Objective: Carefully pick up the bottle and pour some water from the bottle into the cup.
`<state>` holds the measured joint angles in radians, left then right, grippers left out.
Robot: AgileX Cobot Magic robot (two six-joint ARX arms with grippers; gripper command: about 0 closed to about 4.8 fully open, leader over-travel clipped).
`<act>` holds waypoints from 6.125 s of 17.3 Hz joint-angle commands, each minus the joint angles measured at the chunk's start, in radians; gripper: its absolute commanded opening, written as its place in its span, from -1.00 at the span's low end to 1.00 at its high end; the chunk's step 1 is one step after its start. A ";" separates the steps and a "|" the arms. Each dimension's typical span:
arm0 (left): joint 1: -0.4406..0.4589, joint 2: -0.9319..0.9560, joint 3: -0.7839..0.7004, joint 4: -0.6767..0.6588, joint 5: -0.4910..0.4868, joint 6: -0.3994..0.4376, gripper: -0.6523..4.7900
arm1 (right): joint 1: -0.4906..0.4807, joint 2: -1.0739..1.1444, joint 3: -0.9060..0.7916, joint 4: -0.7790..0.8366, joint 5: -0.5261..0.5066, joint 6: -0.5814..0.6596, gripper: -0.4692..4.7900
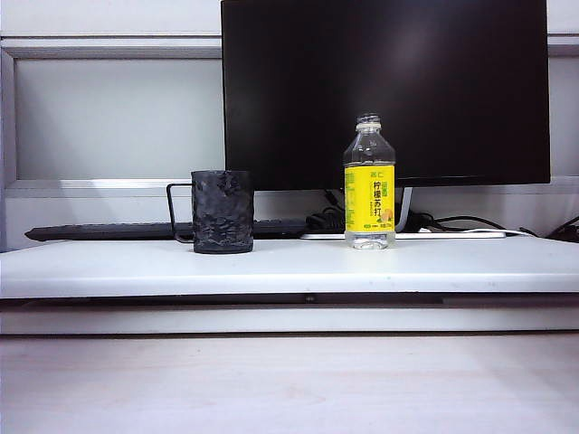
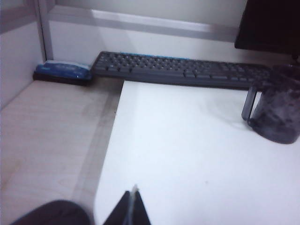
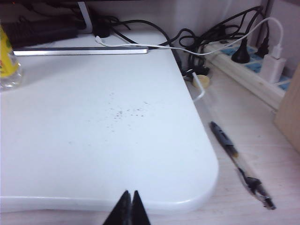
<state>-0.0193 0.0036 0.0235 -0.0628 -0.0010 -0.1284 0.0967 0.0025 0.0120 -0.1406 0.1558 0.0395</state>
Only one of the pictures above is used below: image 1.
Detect clear bottle with yellow label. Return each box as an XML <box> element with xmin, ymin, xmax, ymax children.
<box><xmin>342</xmin><ymin>112</ymin><xmax>397</xmax><ymax>251</ymax></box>

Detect black computer monitor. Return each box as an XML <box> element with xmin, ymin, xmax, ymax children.
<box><xmin>220</xmin><ymin>0</ymin><xmax>552</xmax><ymax>191</ymax></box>

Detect black cable on desk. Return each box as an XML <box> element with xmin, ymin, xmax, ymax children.
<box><xmin>406</xmin><ymin>211</ymin><xmax>539</xmax><ymax>236</ymax></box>

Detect grey aluminium partition frame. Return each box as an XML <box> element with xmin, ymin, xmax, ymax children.
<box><xmin>0</xmin><ymin>32</ymin><xmax>579</xmax><ymax>193</ymax></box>

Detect black cables behind monitor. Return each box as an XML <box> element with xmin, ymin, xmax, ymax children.
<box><xmin>323</xmin><ymin>188</ymin><xmax>347</xmax><ymax>213</ymax></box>

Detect black power adapter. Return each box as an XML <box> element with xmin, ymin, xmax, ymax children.
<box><xmin>306</xmin><ymin>207</ymin><xmax>347</xmax><ymax>234</ymax></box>

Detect dark textured glass mug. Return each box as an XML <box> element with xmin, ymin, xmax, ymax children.
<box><xmin>166</xmin><ymin>169</ymin><xmax>255</xmax><ymax>254</ymax></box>

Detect silver monitor stand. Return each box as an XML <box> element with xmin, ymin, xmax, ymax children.
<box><xmin>394</xmin><ymin>186</ymin><xmax>414</xmax><ymax>232</ymax></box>

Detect white flat monitor base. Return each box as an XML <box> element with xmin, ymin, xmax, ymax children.
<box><xmin>300</xmin><ymin>229</ymin><xmax>510</xmax><ymax>240</ymax></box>

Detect black cable bundle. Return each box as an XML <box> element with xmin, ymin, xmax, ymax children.
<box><xmin>519</xmin><ymin>215</ymin><xmax>579</xmax><ymax>244</ymax></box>

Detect black keyboard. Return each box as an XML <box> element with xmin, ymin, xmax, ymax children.
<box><xmin>24</xmin><ymin>219</ymin><xmax>313</xmax><ymax>242</ymax></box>

